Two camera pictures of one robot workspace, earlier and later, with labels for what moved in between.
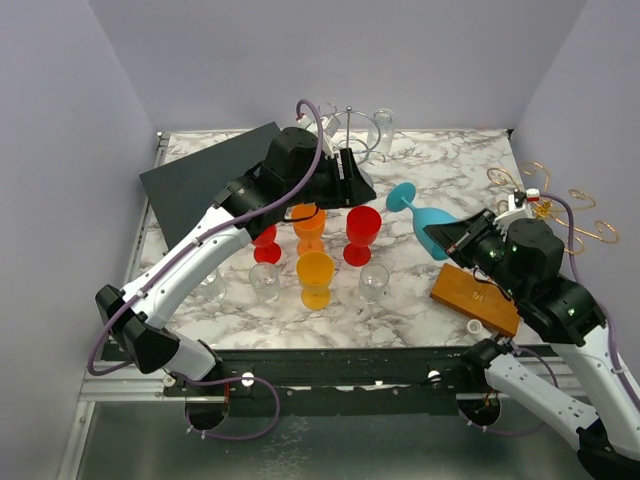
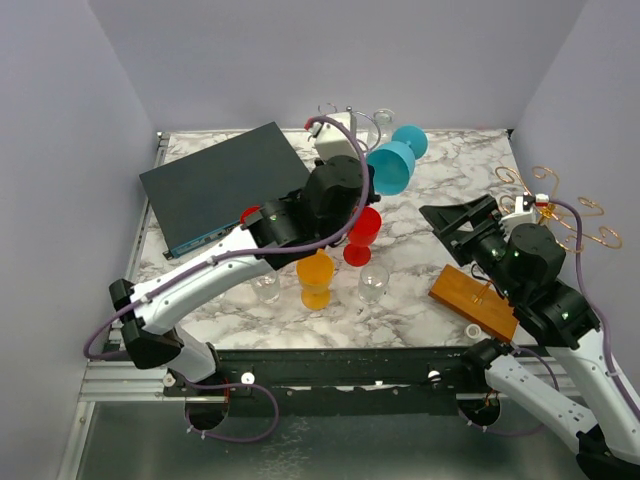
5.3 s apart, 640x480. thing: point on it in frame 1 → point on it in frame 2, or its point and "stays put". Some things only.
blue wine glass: (400, 198) → (393, 162)
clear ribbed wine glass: (372, 281) stays put
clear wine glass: (264, 279) stays put
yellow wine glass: (315, 270) stays put
